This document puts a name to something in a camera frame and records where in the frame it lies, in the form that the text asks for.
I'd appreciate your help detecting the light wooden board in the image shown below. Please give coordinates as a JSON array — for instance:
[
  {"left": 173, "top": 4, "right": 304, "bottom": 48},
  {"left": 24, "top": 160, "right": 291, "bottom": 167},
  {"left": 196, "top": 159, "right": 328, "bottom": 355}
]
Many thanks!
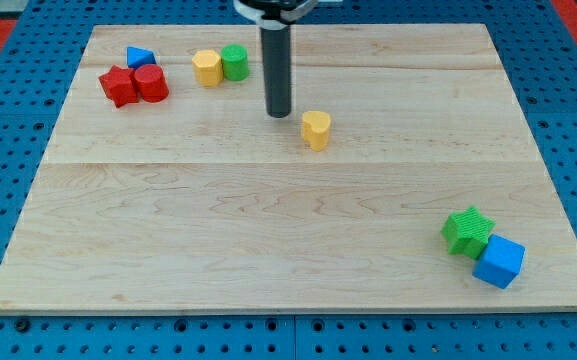
[{"left": 0, "top": 24, "right": 577, "bottom": 316}]

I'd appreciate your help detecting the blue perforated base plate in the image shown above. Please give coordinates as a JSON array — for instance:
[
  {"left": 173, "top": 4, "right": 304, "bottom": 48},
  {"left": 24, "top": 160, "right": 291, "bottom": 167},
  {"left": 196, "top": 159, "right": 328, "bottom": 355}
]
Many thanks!
[{"left": 0, "top": 1, "right": 577, "bottom": 359}]

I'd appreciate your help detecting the red cylinder block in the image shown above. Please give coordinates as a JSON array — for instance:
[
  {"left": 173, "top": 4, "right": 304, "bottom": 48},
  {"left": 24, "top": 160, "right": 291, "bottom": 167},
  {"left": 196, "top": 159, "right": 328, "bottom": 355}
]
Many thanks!
[{"left": 134, "top": 64, "right": 169, "bottom": 103}]

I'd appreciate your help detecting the blue triangle block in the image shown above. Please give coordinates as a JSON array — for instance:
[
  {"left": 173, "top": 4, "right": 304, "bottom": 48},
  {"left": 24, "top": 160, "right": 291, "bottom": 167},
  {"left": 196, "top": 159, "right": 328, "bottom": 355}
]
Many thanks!
[{"left": 126, "top": 46, "right": 157, "bottom": 69}]

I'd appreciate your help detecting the white and grey tool mount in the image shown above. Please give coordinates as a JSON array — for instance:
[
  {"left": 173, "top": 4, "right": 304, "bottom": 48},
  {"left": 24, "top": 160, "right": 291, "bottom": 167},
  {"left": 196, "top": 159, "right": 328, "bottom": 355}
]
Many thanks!
[{"left": 233, "top": 0, "right": 318, "bottom": 29}]

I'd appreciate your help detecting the yellow heart block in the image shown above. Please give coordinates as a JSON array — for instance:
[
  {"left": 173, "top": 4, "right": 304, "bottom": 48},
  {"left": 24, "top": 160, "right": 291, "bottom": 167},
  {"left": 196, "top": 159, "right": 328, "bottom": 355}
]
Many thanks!
[{"left": 301, "top": 110, "right": 332, "bottom": 151}]

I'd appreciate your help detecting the yellow hexagon block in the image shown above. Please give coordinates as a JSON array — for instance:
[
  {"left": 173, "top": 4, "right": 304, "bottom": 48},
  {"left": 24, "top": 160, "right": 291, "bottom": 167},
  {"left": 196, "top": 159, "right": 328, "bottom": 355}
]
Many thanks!
[{"left": 192, "top": 49, "right": 223, "bottom": 87}]

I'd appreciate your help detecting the blue cube block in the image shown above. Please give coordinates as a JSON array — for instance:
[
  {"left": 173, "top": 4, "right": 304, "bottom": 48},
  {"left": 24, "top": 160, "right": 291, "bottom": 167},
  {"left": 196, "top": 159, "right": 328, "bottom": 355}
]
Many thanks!
[{"left": 472, "top": 234, "right": 526, "bottom": 289}]

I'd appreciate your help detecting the green star block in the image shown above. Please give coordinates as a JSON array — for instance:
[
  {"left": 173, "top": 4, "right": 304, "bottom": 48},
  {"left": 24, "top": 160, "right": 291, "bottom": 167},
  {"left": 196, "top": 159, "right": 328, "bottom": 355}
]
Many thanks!
[{"left": 441, "top": 206, "right": 496, "bottom": 260}]

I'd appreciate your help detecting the red star block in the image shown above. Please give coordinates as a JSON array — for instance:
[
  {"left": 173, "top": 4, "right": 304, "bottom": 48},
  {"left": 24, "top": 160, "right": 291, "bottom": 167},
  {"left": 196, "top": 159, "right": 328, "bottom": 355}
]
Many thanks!
[{"left": 98, "top": 65, "right": 139, "bottom": 108}]

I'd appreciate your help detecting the green cylinder block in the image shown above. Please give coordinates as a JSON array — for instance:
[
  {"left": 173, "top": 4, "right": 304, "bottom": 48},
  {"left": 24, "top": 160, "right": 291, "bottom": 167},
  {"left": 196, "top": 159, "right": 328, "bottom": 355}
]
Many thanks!
[{"left": 220, "top": 43, "right": 249, "bottom": 81}]

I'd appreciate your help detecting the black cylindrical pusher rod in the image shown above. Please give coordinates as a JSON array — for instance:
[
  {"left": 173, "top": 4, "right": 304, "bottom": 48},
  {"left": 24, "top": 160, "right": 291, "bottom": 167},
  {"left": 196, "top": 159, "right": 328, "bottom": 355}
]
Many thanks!
[{"left": 260, "top": 27, "right": 292, "bottom": 118}]

